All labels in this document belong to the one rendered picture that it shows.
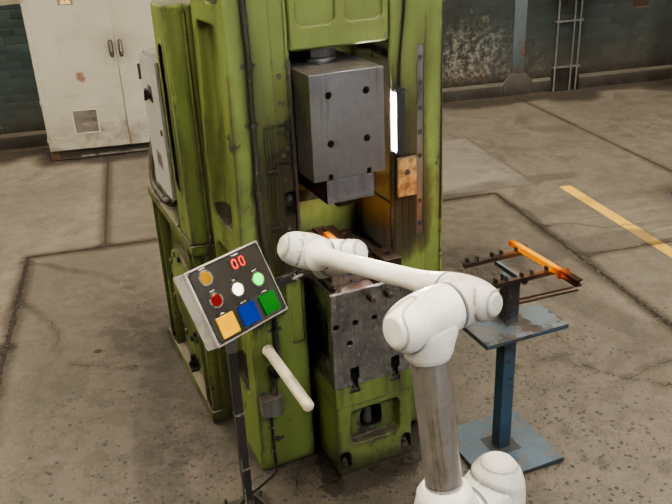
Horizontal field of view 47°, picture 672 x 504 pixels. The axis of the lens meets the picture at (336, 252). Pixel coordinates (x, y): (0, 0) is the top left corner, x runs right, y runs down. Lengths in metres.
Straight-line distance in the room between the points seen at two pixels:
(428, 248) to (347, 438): 0.90
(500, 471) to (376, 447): 1.35
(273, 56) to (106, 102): 5.44
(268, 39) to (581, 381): 2.42
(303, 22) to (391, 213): 0.88
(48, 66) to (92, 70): 0.41
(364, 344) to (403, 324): 1.35
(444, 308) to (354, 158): 1.15
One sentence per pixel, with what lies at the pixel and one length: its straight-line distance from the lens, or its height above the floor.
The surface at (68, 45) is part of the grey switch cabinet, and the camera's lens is 8.14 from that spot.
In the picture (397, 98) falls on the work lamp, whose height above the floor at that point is 1.61.
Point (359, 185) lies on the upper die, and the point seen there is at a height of 1.32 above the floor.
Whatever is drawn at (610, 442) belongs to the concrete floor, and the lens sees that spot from 3.86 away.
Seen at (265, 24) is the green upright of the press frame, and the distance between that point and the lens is 2.84.
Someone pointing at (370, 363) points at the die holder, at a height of 0.55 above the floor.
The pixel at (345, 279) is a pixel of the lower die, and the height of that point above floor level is 0.94.
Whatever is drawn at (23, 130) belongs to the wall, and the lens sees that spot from 9.02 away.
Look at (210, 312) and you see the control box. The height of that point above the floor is 1.06.
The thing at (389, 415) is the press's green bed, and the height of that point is 0.21.
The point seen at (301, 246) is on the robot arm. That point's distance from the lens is 2.29.
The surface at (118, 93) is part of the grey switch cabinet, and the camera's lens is 8.19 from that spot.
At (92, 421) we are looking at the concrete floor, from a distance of 4.14.
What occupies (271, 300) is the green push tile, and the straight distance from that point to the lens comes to 2.81.
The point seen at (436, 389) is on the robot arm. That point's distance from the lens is 1.98.
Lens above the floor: 2.33
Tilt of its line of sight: 25 degrees down
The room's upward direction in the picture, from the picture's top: 3 degrees counter-clockwise
